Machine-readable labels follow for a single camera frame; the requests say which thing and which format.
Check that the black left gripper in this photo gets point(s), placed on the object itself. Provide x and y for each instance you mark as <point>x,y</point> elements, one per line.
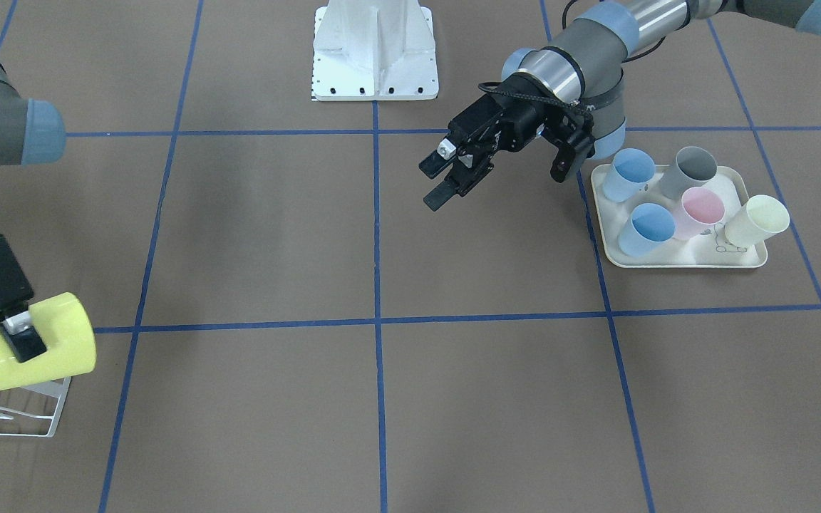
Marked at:
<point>512,125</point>

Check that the yellow plastic cup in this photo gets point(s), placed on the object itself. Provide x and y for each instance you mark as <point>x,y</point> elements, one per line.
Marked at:
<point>63,327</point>

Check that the grey plastic cup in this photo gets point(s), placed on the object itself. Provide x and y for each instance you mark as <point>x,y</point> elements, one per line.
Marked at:
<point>692,166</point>

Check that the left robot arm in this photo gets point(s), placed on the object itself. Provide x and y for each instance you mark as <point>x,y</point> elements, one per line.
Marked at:
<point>570,91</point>

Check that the blue cup near rack side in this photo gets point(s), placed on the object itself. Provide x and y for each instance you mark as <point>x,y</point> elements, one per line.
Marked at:
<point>631,169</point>

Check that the blue cup front row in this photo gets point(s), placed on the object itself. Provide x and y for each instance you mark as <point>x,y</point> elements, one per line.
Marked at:
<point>648,227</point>

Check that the pink plastic cup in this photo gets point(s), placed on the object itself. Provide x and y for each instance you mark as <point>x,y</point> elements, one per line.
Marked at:
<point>696,210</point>

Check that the pale green plastic cup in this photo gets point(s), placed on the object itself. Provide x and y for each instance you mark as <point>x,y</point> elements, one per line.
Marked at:
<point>762,217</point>

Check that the cream plastic tray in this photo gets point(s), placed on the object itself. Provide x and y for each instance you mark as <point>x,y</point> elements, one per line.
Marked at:
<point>709,250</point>

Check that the white wire cup rack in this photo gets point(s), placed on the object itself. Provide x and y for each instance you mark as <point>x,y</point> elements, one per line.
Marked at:
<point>33,410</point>

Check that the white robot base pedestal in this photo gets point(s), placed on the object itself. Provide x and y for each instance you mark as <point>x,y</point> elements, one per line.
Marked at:
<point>374,51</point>

